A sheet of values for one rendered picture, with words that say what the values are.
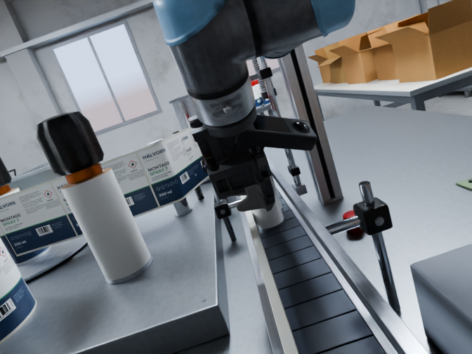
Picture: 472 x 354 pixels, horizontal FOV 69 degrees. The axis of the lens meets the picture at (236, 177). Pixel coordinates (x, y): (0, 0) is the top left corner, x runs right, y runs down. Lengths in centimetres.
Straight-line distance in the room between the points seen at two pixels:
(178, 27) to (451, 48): 207
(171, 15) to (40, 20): 530
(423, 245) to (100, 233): 51
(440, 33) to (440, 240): 179
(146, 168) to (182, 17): 52
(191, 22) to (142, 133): 490
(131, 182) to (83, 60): 460
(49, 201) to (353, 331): 72
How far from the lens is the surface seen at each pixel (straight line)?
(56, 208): 91
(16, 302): 72
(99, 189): 61
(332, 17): 39
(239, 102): 40
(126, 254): 64
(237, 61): 38
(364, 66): 303
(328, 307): 42
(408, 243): 59
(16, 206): 95
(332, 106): 538
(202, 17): 35
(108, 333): 54
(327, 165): 75
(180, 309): 51
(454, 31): 235
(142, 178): 83
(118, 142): 534
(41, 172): 257
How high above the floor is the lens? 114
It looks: 15 degrees down
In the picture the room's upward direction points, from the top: 19 degrees counter-clockwise
